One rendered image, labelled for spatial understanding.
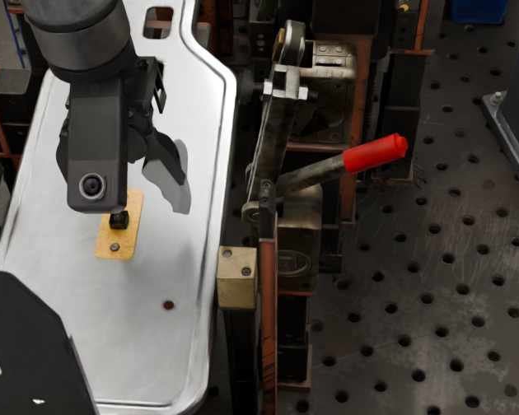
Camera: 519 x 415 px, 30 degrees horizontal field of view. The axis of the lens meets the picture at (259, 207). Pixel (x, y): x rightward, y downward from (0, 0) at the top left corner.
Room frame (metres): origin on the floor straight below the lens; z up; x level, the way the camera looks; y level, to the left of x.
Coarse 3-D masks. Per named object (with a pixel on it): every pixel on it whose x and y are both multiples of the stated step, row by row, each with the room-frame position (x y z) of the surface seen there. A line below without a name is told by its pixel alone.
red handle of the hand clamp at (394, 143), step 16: (368, 144) 0.53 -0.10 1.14; (384, 144) 0.52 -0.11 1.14; (400, 144) 0.52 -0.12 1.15; (336, 160) 0.53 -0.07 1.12; (352, 160) 0.52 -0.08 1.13; (368, 160) 0.51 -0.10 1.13; (384, 160) 0.51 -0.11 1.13; (288, 176) 0.53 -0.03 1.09; (304, 176) 0.52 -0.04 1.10; (320, 176) 0.52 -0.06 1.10; (336, 176) 0.52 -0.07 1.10; (288, 192) 0.52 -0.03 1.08
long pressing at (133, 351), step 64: (128, 0) 0.87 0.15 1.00; (192, 0) 0.86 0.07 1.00; (192, 64) 0.76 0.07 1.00; (192, 128) 0.67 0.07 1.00; (64, 192) 0.59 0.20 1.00; (192, 192) 0.58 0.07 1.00; (0, 256) 0.51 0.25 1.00; (64, 256) 0.51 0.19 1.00; (192, 256) 0.50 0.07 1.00; (64, 320) 0.44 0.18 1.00; (128, 320) 0.44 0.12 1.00; (192, 320) 0.43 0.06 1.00; (128, 384) 0.37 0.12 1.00; (192, 384) 0.37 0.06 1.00
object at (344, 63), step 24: (312, 48) 0.72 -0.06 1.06; (336, 48) 0.71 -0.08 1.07; (312, 72) 0.68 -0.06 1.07; (336, 72) 0.68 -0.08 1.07; (336, 96) 0.68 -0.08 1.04; (312, 120) 0.68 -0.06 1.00; (336, 120) 0.68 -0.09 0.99; (288, 144) 0.68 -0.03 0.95; (312, 144) 0.68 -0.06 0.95; (336, 144) 0.68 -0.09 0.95; (288, 168) 0.68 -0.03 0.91; (336, 192) 0.68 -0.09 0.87; (336, 216) 0.68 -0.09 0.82; (336, 240) 0.67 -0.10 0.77; (336, 264) 0.67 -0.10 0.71
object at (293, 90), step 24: (240, 72) 0.54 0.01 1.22; (288, 72) 0.54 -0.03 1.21; (240, 96) 0.52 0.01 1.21; (264, 96) 0.52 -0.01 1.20; (288, 96) 0.51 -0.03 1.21; (312, 96) 0.53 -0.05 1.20; (264, 120) 0.54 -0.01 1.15; (288, 120) 0.51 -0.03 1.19; (264, 144) 0.51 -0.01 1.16; (264, 168) 0.51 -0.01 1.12
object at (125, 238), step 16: (128, 192) 0.58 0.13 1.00; (128, 208) 0.56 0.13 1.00; (112, 224) 0.54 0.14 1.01; (128, 224) 0.54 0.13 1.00; (96, 240) 0.52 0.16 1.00; (112, 240) 0.52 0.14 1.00; (128, 240) 0.52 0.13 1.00; (96, 256) 0.51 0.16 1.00; (112, 256) 0.50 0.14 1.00; (128, 256) 0.50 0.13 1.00
